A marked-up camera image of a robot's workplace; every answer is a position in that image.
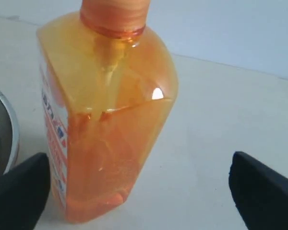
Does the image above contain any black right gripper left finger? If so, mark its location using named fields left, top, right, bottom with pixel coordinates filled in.
left=0, top=153, right=50, bottom=230

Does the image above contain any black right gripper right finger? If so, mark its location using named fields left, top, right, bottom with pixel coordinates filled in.
left=228, top=151, right=288, bottom=230

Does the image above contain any orange pump soap bottle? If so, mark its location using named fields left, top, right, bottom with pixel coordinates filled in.
left=36, top=0, right=178, bottom=223

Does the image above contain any large steel mesh basin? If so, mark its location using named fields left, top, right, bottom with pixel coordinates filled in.
left=0, top=91, right=20, bottom=176

